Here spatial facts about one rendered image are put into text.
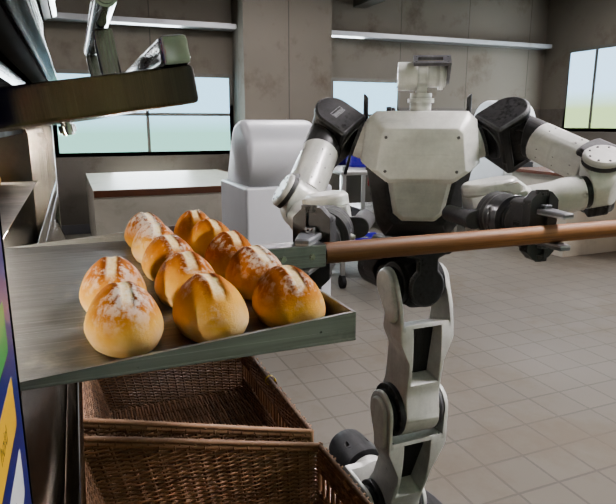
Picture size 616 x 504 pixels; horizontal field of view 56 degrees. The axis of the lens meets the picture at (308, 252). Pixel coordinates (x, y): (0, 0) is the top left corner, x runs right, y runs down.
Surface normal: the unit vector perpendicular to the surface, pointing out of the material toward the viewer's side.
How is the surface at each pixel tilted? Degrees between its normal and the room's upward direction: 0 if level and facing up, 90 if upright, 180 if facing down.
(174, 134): 90
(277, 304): 69
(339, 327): 90
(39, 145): 90
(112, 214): 90
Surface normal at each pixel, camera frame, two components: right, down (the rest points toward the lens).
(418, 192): -0.11, 0.22
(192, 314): -0.53, -0.18
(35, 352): 0.00, -0.98
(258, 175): 0.37, 0.02
